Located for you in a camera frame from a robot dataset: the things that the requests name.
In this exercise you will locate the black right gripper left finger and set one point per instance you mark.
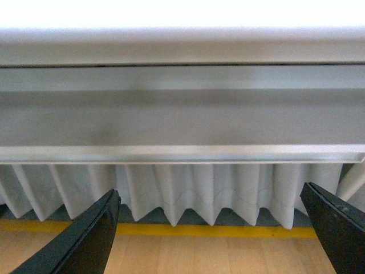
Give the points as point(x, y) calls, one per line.
point(84, 246)

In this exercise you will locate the white pleated curtain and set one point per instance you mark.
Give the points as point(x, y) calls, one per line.
point(205, 188)

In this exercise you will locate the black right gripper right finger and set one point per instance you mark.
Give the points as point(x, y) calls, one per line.
point(339, 227)

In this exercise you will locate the grey table frame rail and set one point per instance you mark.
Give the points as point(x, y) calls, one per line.
point(182, 95)

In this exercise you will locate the yellow floor tape line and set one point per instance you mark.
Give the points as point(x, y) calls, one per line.
point(168, 230)

